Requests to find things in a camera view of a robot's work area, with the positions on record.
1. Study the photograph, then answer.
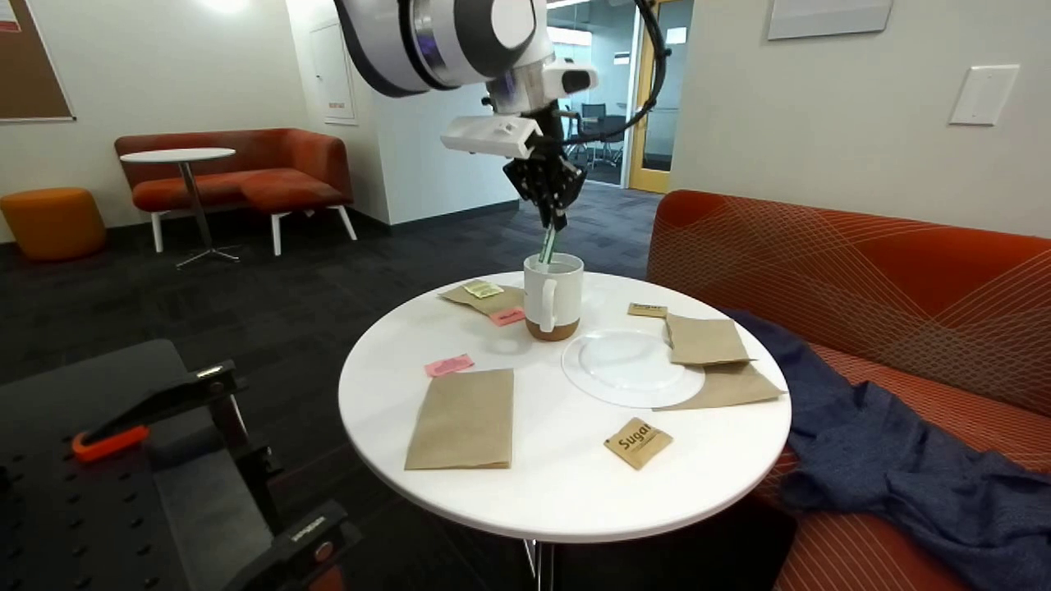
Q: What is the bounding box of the grey wall sign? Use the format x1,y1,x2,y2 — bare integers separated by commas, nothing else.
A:
761,0,901,45

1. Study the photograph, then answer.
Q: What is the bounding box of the cork board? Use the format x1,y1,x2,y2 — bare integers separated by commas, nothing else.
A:
0,0,77,125

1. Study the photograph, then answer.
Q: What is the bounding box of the wrist mounted camera box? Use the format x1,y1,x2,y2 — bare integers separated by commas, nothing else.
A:
438,111,546,160

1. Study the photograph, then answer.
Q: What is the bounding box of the black office chair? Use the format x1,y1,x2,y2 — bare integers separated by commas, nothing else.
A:
561,99,631,173

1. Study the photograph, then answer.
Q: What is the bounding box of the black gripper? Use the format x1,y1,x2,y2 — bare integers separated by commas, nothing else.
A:
501,137,593,234

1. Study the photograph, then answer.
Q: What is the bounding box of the small orange sofa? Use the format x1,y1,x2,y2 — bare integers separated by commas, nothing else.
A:
112,125,363,264

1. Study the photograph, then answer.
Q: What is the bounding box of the orange patterned sofa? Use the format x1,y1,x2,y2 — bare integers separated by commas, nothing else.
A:
643,188,1051,591

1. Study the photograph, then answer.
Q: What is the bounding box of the white and brown mug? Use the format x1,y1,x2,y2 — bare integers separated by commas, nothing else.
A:
519,250,588,344

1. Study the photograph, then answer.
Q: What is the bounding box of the clear plastic lid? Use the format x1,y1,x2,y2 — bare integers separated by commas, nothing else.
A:
558,325,709,413

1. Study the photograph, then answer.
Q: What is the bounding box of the white light switch plate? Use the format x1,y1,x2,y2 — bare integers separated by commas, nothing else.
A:
945,58,1024,131

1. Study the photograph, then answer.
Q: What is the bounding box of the white wall poster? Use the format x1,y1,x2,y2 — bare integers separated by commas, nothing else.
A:
306,14,363,127

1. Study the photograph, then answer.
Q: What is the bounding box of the black clamp stand orange handle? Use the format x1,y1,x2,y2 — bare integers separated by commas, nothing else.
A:
66,359,364,591

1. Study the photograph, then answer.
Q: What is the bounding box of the orange ottoman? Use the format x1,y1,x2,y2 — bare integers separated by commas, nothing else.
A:
0,184,112,267

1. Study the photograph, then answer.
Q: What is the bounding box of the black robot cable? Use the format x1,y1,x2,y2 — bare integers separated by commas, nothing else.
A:
554,0,675,152

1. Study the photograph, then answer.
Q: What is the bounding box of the blue cloth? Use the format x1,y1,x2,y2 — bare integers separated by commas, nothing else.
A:
728,310,1051,591

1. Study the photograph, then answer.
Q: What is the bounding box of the wooden door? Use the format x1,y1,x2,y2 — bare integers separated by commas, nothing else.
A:
627,0,677,196

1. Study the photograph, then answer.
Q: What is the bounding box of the small round white table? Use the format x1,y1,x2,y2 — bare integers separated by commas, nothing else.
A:
119,145,246,274

